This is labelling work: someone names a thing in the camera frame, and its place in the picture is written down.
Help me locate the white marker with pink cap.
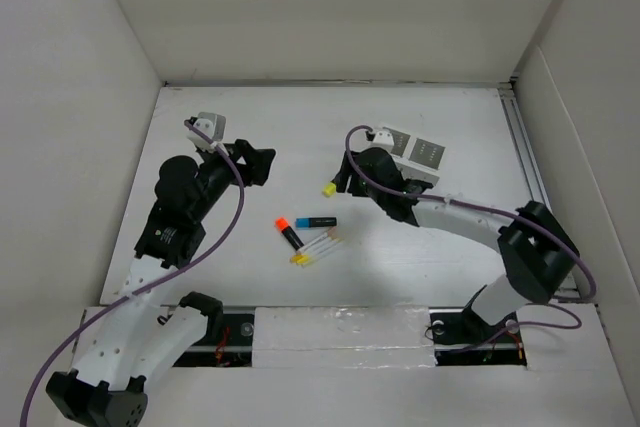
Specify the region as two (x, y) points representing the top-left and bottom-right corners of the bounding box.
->
(297, 227), (335, 254)

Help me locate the white marker pale yellow cap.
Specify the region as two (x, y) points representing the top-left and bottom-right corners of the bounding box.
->
(296, 239), (343, 267)

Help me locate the aluminium rail right side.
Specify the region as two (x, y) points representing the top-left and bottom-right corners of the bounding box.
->
(499, 81), (581, 298)

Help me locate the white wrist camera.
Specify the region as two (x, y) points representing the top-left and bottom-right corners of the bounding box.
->
(366, 126), (395, 152)
(185, 112), (226, 152)

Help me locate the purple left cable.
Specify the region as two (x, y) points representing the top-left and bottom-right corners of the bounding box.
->
(18, 119), (249, 427)

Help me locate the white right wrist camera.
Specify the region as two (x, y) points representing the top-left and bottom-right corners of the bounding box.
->
(366, 126), (395, 152)

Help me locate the white marker orange-yellow cap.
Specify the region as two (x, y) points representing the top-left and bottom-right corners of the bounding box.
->
(290, 232), (341, 265)

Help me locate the yellow-capped black highlighter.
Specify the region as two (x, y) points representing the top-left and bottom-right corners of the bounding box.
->
(322, 182), (338, 198)

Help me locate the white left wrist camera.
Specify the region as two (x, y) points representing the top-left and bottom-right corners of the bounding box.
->
(185, 112), (226, 152)

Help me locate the blue-capped black highlighter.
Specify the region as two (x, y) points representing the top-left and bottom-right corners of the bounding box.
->
(295, 216), (338, 229)

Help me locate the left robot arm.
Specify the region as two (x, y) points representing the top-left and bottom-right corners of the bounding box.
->
(46, 139), (276, 426)

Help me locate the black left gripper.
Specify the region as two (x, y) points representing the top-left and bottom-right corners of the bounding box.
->
(191, 138), (273, 222)

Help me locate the purple cable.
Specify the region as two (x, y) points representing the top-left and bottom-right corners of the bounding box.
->
(18, 119), (249, 427)
(345, 125), (599, 351)

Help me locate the white two-compartment pen holder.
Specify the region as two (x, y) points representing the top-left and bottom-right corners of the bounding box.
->
(380, 123), (446, 187)

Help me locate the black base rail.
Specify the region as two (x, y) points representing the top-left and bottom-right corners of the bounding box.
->
(176, 308), (527, 368)

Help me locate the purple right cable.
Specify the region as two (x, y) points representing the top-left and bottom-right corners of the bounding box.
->
(345, 125), (599, 351)

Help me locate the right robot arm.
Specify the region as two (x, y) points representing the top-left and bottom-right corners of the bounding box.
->
(334, 147), (580, 347)

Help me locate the orange-capped black highlighter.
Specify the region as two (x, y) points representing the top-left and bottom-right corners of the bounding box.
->
(275, 217), (304, 251)

